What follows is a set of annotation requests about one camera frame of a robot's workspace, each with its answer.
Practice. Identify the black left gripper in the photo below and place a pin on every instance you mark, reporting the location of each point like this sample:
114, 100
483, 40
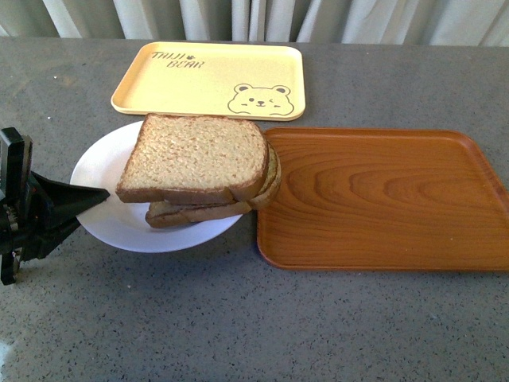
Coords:
27, 200

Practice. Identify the white round plate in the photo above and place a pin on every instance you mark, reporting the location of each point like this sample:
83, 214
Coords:
123, 225

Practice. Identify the bread slice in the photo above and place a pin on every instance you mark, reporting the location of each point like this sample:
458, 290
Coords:
164, 214
195, 160

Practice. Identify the yellow bear tray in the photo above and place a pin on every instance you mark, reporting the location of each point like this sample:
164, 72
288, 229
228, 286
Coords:
260, 82

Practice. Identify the brown wooden tray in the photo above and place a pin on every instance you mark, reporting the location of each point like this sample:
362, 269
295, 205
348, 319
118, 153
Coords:
383, 200

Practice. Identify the white curtain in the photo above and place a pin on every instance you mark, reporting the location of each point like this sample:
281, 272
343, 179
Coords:
381, 22

